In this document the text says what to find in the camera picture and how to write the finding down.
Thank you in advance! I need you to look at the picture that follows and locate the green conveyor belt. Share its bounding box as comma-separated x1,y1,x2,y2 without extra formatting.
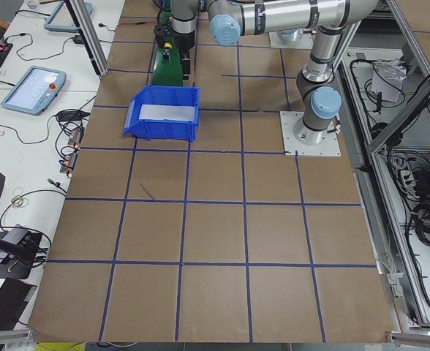
151,1,188,86

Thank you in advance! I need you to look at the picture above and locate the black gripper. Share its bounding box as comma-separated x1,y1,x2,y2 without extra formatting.
154,23,195,80

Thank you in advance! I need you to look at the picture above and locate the black monitor stand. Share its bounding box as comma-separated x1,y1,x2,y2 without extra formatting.
0,156,51,330

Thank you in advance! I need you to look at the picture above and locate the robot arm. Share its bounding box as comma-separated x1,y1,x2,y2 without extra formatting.
168,0,377,146

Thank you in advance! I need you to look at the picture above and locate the blue source bin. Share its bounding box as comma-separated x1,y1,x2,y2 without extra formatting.
123,86,200,142

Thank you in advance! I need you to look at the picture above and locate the black power adapter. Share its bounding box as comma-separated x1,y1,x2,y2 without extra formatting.
72,35,83,45

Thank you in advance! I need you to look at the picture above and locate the yellow push button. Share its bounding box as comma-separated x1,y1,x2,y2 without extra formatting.
162,42,173,61

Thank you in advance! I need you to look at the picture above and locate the aluminium frame post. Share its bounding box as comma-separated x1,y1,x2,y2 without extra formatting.
65,0,109,77

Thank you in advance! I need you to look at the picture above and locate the teach pendant tablet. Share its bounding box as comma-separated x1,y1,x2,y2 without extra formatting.
0,66,67,116

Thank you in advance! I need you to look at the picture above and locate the red black wire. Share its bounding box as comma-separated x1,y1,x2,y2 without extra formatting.
114,20,162,29

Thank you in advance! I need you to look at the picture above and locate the aluminium frame rail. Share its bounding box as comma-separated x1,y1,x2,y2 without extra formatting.
334,1,430,331

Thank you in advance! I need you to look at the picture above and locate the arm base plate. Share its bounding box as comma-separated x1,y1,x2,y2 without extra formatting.
279,111,341,157
269,30,314,50

